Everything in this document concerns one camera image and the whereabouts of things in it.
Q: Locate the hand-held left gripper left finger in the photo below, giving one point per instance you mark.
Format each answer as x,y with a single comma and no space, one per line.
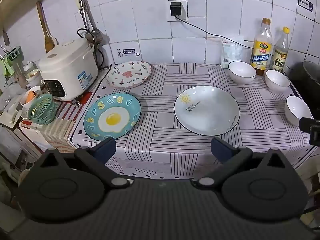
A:
106,148

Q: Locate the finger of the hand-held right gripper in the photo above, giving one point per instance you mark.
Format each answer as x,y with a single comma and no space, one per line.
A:
313,127

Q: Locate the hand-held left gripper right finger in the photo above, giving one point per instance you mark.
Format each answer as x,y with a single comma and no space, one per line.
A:
220,148

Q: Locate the white ribbed bowl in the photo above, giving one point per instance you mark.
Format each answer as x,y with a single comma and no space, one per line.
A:
297,110
242,72
277,81

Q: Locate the blue fried egg plate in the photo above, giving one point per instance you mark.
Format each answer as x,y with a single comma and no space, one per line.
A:
112,116

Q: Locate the white sun print plate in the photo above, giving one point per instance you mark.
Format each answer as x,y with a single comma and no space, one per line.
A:
207,110

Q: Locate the pink patterned plate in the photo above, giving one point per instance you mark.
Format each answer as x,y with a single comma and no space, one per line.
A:
128,74

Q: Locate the black cooking pot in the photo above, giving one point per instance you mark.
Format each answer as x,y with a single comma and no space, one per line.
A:
307,80

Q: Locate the red striped cloth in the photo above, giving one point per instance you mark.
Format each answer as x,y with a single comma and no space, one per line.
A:
67,108

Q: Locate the green plastic basket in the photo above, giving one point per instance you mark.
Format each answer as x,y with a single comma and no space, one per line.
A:
41,110

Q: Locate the clear vinegar bottle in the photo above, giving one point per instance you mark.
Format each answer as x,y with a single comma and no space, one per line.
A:
280,55

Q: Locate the striped tablecloth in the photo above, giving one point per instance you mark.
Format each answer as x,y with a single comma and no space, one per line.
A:
160,85

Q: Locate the white rice cooker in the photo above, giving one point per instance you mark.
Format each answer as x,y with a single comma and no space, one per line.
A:
68,70

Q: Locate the white cup with orange item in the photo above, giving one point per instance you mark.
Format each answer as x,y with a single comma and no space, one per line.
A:
30,97

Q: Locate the yellow label cooking wine bottle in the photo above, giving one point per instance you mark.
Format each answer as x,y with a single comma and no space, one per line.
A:
260,50

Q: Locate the white seasoning bag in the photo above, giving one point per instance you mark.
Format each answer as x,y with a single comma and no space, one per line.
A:
231,51

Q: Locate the white plastic jar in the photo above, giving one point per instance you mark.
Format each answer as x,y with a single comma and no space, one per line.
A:
31,71

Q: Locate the hanging metal ladle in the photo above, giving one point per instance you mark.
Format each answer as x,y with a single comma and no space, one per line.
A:
93,27

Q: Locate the wooden spatula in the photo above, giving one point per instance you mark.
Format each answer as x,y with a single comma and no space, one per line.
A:
47,35

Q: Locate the green hanging clip rack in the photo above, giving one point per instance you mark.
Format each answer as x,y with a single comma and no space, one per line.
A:
11,58

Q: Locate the black power adapter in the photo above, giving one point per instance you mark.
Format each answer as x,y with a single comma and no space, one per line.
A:
177,9

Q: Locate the small wall sticker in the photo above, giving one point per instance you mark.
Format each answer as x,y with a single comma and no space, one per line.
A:
128,52

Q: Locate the square wall sticker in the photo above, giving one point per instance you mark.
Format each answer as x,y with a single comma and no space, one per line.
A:
306,4

